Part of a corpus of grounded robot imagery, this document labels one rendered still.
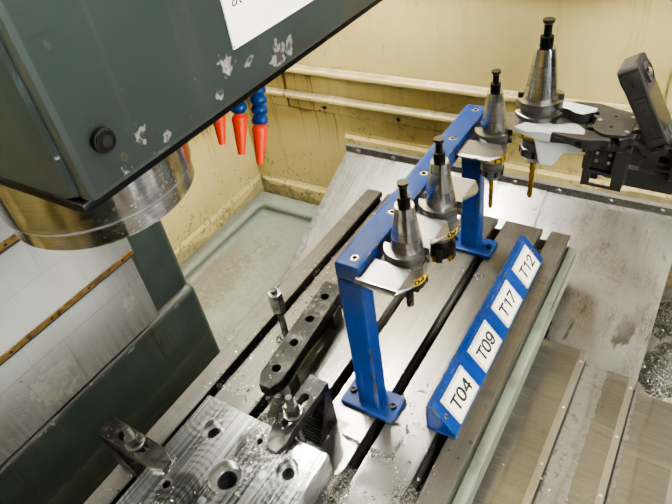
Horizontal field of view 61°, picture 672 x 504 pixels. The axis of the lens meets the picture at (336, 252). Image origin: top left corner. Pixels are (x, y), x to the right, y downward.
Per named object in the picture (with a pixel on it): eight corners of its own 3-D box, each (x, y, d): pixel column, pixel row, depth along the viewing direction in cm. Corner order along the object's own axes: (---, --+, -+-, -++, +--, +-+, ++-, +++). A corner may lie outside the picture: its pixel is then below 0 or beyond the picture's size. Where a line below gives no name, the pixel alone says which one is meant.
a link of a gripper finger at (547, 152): (508, 168, 80) (579, 173, 77) (512, 130, 76) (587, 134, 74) (511, 156, 82) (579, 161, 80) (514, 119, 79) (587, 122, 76)
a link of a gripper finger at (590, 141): (549, 148, 75) (622, 153, 72) (550, 137, 74) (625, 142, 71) (550, 130, 78) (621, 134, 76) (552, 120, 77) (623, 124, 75)
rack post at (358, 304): (407, 400, 97) (395, 272, 78) (392, 425, 93) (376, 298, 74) (356, 379, 101) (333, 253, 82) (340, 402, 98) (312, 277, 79)
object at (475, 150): (507, 149, 95) (507, 144, 94) (496, 165, 92) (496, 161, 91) (467, 142, 98) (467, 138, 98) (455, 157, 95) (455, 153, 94)
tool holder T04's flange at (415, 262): (401, 239, 82) (400, 225, 81) (438, 253, 79) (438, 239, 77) (376, 264, 79) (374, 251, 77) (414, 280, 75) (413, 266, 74)
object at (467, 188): (483, 184, 88) (483, 180, 88) (470, 203, 85) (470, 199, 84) (441, 175, 91) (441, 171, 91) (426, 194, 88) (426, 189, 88)
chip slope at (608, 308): (660, 291, 144) (687, 208, 127) (589, 547, 102) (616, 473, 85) (355, 212, 186) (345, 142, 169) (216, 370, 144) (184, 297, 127)
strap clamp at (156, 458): (193, 487, 90) (162, 435, 80) (179, 506, 88) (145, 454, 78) (136, 452, 96) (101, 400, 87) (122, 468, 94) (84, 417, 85)
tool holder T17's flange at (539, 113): (518, 101, 83) (520, 84, 81) (563, 103, 80) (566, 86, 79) (512, 122, 78) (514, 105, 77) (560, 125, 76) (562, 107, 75)
